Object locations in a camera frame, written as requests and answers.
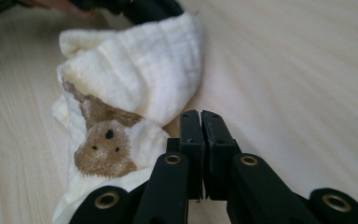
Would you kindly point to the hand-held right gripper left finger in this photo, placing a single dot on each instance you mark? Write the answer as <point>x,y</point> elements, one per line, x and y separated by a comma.
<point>194,137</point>

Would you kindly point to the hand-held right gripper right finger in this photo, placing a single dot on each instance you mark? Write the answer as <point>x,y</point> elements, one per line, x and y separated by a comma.
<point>217,140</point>

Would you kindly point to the white cloth with brown print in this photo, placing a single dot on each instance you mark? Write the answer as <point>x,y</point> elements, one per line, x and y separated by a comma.
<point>136,71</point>

